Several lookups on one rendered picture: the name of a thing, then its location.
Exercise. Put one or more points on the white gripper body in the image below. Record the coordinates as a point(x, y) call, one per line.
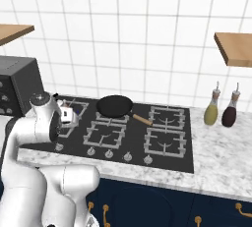
point(75, 119)

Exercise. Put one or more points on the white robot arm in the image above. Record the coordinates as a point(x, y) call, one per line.
point(29, 172)

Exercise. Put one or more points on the silver hob knob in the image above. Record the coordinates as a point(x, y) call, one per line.
point(59, 146)
point(148, 159)
point(109, 153)
point(91, 151)
point(128, 156)

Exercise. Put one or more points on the black gas hob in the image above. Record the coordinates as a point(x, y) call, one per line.
point(134, 141)

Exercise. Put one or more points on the black toaster oven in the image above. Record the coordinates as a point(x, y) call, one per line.
point(19, 80)

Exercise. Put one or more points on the navy cupboard door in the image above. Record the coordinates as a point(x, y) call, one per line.
point(98, 198)
point(220, 211)

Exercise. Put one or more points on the navy cupboard panel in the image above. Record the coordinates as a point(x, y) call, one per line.
point(151, 204)

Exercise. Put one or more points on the yellow oil bottle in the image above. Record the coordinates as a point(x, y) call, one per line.
point(211, 113)

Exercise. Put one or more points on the dark red vinegar bottle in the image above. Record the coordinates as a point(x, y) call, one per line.
point(229, 116)

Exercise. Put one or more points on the wooden wall shelf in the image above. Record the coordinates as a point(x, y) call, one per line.
point(13, 32)
point(236, 49)

